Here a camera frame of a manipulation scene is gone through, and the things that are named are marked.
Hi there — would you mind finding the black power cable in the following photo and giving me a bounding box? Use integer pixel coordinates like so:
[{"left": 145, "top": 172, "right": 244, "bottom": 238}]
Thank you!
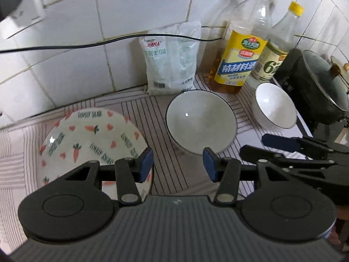
[{"left": 0, "top": 26, "right": 230, "bottom": 54}]

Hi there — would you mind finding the black wok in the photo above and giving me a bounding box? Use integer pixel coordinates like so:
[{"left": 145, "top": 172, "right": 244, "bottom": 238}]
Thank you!
[{"left": 275, "top": 48, "right": 349, "bottom": 132}]

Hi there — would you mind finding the large white bowl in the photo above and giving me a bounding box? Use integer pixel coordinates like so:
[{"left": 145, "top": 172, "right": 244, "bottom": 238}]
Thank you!
[{"left": 166, "top": 90, "right": 238, "bottom": 155}]

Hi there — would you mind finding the glass wok lid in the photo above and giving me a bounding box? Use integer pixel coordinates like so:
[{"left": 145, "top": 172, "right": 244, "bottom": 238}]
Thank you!
[{"left": 301, "top": 50, "right": 349, "bottom": 113}]

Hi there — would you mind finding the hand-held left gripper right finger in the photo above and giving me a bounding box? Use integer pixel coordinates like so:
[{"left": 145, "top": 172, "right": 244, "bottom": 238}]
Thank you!
[{"left": 202, "top": 147, "right": 299, "bottom": 206}]

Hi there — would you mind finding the white salt bag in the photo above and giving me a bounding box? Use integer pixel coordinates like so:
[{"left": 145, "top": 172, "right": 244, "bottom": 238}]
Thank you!
[{"left": 139, "top": 20, "right": 202, "bottom": 96}]

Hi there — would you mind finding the cooking wine bottle yellow label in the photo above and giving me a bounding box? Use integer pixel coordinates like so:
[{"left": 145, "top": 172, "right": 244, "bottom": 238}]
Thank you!
[{"left": 209, "top": 0, "right": 275, "bottom": 94}]

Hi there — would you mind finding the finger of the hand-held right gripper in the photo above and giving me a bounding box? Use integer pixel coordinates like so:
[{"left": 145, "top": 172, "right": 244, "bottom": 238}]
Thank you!
[
  {"left": 239, "top": 144, "right": 349, "bottom": 206},
  {"left": 260, "top": 134, "right": 349, "bottom": 162}
]

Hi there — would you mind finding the white wall socket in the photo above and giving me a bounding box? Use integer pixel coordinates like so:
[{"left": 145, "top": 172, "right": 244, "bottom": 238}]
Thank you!
[{"left": 0, "top": 0, "right": 46, "bottom": 40}]

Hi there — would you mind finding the striped white tablecloth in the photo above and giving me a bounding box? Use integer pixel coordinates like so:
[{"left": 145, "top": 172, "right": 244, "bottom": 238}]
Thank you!
[{"left": 0, "top": 79, "right": 314, "bottom": 253}]

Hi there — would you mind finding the bunny and carrot print plate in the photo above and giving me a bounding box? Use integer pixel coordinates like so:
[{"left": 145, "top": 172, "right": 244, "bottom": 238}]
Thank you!
[{"left": 37, "top": 109, "right": 155, "bottom": 200}]

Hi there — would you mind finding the vinegar bottle yellow cap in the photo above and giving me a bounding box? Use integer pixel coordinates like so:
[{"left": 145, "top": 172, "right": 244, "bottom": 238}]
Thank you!
[{"left": 247, "top": 1, "right": 305, "bottom": 84}]

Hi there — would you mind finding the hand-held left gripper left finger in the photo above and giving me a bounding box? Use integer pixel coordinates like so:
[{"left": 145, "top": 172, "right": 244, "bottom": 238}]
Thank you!
[{"left": 56, "top": 147, "right": 154, "bottom": 206}]

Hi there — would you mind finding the small white bowl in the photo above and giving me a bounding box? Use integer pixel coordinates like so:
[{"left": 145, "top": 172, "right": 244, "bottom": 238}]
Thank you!
[{"left": 255, "top": 83, "right": 297, "bottom": 129}]

